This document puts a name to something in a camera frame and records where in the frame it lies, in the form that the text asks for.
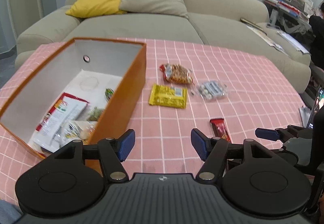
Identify red chocolate bar wrapper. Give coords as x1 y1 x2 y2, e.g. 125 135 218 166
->
210 118 231 143

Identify green sausage snack stick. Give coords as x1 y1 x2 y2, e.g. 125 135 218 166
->
104 88 114 101

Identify white snack pouch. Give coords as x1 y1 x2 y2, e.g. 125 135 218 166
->
37 95 90 143

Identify cluttered white shelf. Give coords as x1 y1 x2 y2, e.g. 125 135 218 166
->
264 0 314 35

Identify red noodle snack bag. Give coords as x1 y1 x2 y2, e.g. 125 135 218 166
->
159 63 193 85

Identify beige sofa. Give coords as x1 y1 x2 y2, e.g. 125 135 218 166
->
15 0 311 93

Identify papers on sofa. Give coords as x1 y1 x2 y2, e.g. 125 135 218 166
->
240 18 310 56

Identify orange cardboard box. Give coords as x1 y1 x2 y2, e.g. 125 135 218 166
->
1 38 146 158

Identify clear box of white balls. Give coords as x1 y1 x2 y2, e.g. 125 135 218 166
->
192 80 227 101

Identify yellow snack packet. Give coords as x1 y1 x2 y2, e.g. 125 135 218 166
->
148 84 187 109

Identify red snack bag in box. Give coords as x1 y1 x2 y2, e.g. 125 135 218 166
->
36 92 89 131

